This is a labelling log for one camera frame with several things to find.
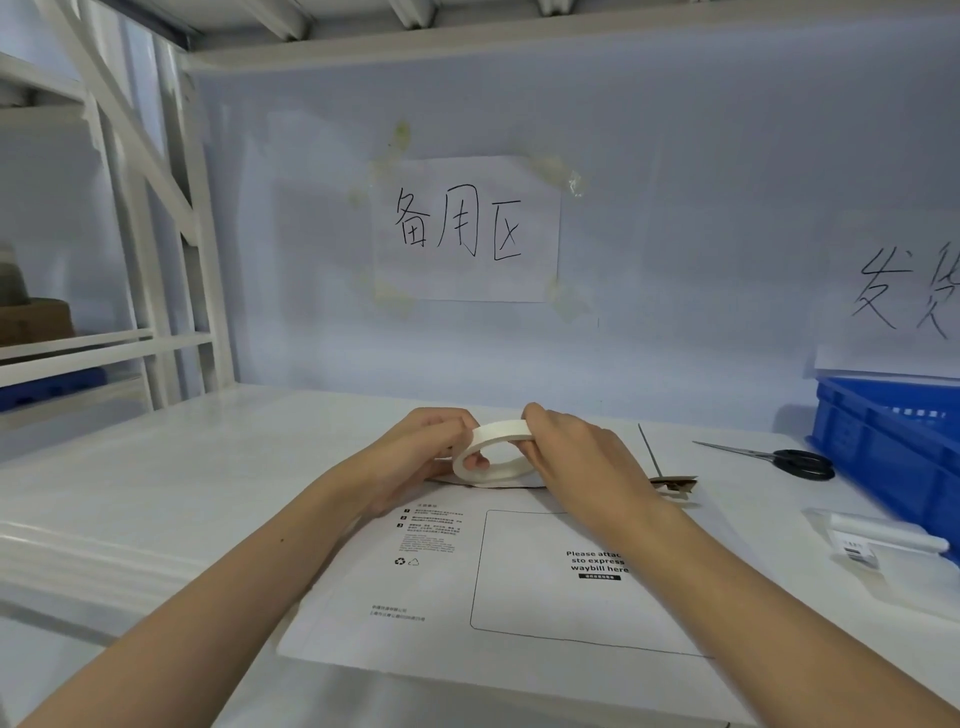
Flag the white paper sign with handwriting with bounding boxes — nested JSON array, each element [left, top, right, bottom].
[[813, 213, 960, 382]]

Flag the person's left hand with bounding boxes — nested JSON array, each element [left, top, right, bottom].
[[361, 407, 491, 517]]

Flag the black-handled scissors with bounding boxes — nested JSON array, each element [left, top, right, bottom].
[[691, 440, 836, 483]]

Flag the brown cardboard box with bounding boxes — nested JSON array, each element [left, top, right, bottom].
[[0, 297, 76, 348]]

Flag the person's left forearm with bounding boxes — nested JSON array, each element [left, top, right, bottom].
[[18, 480, 380, 728]]

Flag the white tape roll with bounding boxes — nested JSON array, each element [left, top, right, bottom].
[[452, 419, 536, 486]]

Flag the person's right hand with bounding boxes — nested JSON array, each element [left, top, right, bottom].
[[520, 402, 661, 513]]

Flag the blue plastic crate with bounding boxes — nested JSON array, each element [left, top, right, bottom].
[[807, 375, 960, 565]]

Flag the white paper wall sign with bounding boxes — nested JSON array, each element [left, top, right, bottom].
[[375, 155, 562, 304]]

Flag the person's right forearm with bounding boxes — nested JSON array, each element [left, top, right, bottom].
[[592, 491, 960, 728]]

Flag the white metal shelf frame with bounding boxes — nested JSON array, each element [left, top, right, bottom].
[[0, 0, 960, 646]]

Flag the blue plastic bin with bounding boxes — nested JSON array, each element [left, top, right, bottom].
[[0, 367, 106, 414]]

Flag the clear plastic bag with label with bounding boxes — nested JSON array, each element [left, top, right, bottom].
[[804, 507, 952, 573]]

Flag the white shipping envelope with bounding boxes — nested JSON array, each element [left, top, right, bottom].
[[276, 474, 759, 728]]

